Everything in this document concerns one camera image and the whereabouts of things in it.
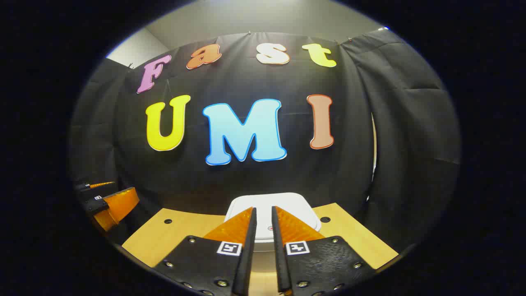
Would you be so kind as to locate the wooden desktop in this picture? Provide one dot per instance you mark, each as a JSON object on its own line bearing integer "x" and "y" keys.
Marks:
{"x": 164, "y": 242}

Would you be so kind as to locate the white desktop garbage bin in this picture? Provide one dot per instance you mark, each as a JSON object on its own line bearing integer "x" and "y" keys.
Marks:
{"x": 263, "y": 222}

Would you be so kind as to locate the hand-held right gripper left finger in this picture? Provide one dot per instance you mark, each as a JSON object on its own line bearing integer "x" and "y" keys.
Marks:
{"x": 248, "y": 246}

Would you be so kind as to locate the black backdrop cloth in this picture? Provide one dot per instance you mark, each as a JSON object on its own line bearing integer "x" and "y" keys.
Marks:
{"x": 287, "y": 176}

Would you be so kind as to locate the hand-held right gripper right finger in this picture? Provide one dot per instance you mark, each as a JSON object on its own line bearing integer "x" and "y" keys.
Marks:
{"x": 278, "y": 255}

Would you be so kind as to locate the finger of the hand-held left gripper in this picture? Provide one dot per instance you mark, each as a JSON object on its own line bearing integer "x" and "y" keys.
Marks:
{"x": 96, "y": 185}
{"x": 117, "y": 205}

